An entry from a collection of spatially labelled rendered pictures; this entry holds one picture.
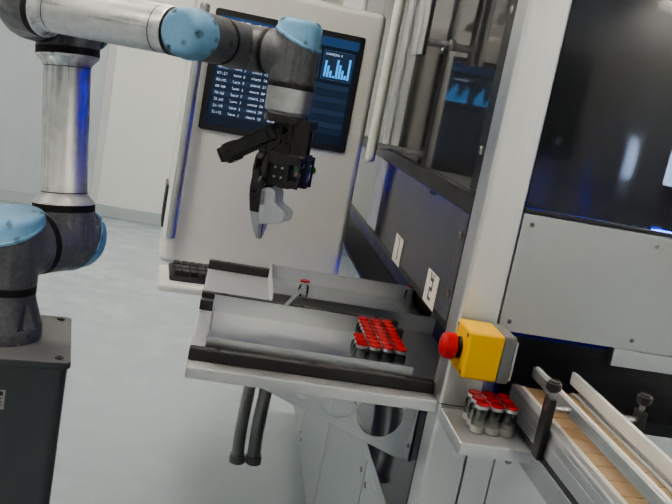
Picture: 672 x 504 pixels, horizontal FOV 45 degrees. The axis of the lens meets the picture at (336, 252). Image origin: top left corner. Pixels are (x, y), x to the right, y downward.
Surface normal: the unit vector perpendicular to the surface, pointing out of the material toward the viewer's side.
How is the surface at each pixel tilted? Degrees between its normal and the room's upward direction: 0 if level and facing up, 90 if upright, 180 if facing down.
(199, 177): 90
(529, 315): 90
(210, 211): 90
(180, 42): 89
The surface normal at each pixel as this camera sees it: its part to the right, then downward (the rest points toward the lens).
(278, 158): -0.29, 0.13
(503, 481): 0.10, 0.21
